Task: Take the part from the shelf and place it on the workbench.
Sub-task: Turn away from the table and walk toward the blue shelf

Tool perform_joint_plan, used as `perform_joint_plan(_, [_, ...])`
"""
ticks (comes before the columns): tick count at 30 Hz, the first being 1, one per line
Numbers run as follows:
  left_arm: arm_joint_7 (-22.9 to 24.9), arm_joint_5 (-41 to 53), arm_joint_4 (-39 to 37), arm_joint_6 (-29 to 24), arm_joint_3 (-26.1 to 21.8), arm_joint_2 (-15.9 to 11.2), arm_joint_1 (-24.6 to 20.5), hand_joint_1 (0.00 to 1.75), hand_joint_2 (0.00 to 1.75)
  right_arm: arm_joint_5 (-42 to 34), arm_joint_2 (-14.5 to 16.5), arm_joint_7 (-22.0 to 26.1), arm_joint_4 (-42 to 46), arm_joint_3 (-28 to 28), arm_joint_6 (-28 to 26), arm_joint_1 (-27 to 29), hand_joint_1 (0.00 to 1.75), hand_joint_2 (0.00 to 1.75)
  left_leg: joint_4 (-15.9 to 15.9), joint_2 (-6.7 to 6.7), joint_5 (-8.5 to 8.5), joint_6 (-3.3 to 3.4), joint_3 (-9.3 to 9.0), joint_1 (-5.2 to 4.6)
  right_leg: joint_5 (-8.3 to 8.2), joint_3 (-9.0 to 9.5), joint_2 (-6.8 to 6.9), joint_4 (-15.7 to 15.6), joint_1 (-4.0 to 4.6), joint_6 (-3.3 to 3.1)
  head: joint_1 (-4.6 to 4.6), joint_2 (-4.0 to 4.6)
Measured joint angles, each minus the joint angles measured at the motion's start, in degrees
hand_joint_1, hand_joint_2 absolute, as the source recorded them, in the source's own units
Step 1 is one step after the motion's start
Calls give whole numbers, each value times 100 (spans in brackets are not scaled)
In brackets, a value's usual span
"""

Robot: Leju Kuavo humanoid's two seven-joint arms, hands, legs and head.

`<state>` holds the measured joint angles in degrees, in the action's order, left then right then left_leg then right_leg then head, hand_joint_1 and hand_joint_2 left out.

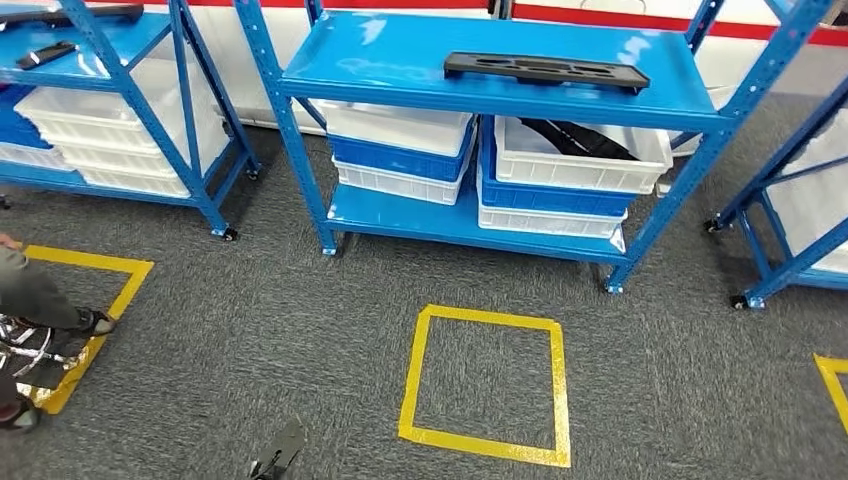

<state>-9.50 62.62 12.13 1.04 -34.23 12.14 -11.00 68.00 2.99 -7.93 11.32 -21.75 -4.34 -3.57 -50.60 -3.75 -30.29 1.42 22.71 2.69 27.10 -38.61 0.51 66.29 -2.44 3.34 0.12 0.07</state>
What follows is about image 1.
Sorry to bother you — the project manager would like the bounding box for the black plastic trim part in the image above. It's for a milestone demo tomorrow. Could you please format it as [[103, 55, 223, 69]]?
[[518, 117, 641, 162]]

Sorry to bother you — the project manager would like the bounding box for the long black flat part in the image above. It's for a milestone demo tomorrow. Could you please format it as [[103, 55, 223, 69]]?
[[0, 3, 146, 32]]

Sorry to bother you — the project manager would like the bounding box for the small black flat part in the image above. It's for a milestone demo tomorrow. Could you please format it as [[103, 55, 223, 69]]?
[[15, 40, 79, 72]]

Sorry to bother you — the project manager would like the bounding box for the blue plastic crate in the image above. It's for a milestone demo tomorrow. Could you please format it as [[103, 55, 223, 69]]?
[[478, 117, 639, 219], [327, 119, 478, 184]]

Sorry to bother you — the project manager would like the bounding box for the yellow floor tape square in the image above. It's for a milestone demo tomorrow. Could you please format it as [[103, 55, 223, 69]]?
[[397, 303, 572, 469], [19, 244, 156, 417]]

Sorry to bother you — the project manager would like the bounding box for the white car red stripe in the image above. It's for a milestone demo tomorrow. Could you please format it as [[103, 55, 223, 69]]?
[[86, 0, 848, 158]]

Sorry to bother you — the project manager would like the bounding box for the person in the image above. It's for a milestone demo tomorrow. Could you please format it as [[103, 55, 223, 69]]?
[[0, 231, 118, 435]]

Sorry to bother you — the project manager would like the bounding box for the chrome wheeled base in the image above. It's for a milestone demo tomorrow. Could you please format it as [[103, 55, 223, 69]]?
[[0, 313, 89, 393]]

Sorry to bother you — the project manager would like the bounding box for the black license plate frame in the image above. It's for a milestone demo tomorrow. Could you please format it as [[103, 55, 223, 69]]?
[[442, 51, 652, 96]]

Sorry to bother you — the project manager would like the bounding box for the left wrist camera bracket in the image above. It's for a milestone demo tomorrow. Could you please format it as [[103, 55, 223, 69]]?
[[247, 418, 307, 480]]

